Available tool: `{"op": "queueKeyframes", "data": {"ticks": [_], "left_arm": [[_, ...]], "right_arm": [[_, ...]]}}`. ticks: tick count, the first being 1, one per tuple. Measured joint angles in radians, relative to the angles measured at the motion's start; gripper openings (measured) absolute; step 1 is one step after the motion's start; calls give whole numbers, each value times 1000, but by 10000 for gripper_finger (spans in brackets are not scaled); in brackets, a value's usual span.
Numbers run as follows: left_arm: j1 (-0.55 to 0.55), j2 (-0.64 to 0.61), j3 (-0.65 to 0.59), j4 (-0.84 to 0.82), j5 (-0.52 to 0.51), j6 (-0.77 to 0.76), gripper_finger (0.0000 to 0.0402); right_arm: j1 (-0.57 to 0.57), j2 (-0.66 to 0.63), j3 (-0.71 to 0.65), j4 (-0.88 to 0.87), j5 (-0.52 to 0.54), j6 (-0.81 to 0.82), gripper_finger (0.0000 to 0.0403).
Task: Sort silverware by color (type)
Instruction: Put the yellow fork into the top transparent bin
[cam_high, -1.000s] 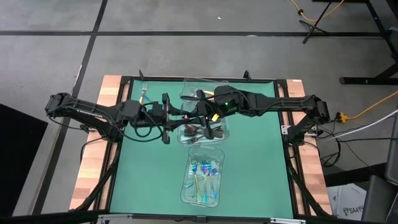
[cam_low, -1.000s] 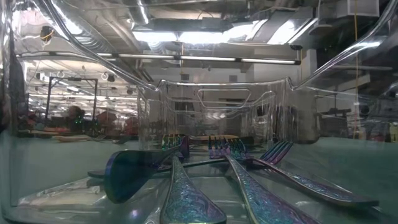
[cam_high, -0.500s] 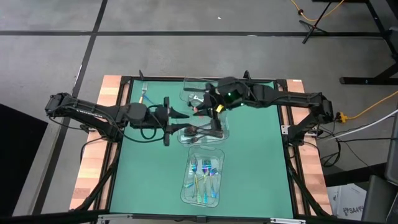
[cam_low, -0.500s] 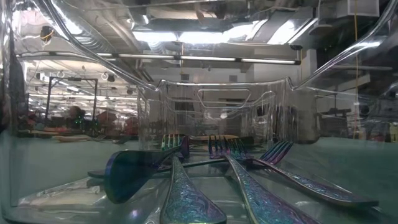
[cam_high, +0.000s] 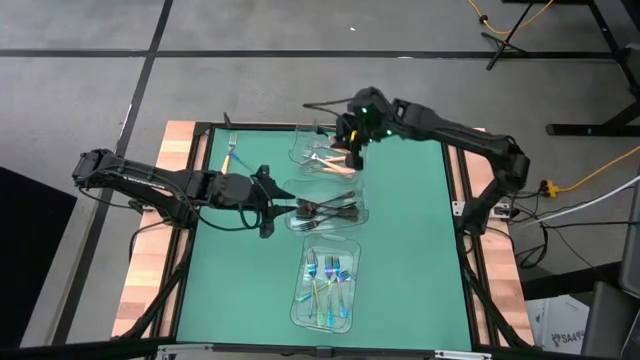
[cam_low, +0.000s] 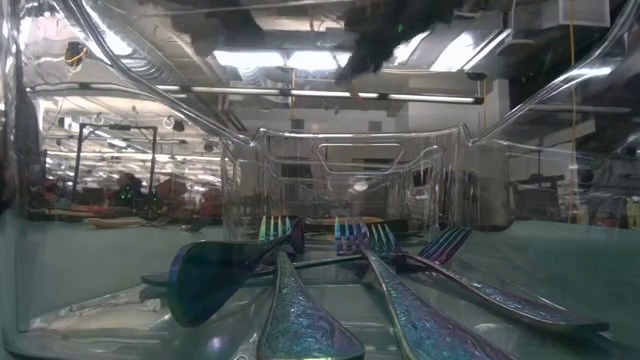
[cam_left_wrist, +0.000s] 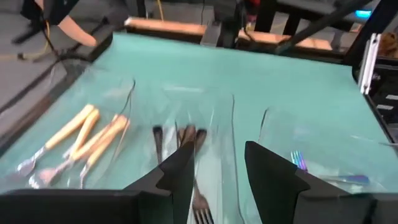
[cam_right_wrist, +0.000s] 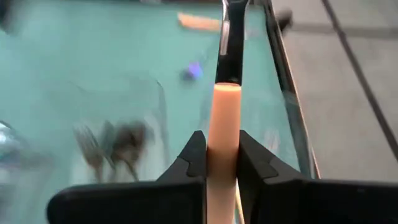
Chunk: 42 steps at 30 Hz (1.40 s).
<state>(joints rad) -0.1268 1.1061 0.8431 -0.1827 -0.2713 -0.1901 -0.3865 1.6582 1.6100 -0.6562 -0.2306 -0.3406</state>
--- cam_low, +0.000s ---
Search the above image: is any bright ceiling light panel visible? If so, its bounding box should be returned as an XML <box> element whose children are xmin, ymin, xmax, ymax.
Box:
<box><xmin>212</xmin><ymin>49</ymin><xmax>351</xmax><ymax>72</ymax></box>

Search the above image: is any iridescent rainbow spoon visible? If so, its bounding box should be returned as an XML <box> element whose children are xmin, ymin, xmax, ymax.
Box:
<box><xmin>166</xmin><ymin>217</ymin><xmax>307</xmax><ymax>330</ymax></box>

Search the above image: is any black hanging fixture yellow cord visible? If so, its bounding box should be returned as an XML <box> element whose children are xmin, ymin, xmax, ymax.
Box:
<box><xmin>64</xmin><ymin>40</ymin><xmax>89</xmax><ymax>69</ymax></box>

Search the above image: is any wooden handled utensil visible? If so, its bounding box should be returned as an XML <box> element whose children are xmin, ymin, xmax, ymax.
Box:
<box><xmin>87</xmin><ymin>216</ymin><xmax>211</xmax><ymax>233</ymax></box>

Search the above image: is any long ceiling light strip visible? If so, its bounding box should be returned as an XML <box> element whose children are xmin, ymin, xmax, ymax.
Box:
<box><xmin>27</xmin><ymin>82</ymin><xmax>485</xmax><ymax>105</ymax></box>

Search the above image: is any black background frame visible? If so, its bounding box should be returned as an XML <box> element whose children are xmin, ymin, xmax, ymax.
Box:
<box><xmin>73</xmin><ymin>123</ymin><xmax>160</xmax><ymax>201</ymax></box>

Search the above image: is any clear plastic bin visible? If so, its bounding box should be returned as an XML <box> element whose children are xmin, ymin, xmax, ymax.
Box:
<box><xmin>0</xmin><ymin>0</ymin><xmax>640</xmax><ymax>360</ymax></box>
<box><xmin>222</xmin><ymin>125</ymin><xmax>514</xmax><ymax>244</ymax></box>

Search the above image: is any wooden handled fork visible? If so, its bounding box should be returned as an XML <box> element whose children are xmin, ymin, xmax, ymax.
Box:
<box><xmin>304</xmin><ymin>215</ymin><xmax>386</xmax><ymax>226</ymax></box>

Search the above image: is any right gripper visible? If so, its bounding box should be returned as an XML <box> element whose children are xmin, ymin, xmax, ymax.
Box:
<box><xmin>333</xmin><ymin>0</ymin><xmax>467</xmax><ymax>85</ymax></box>

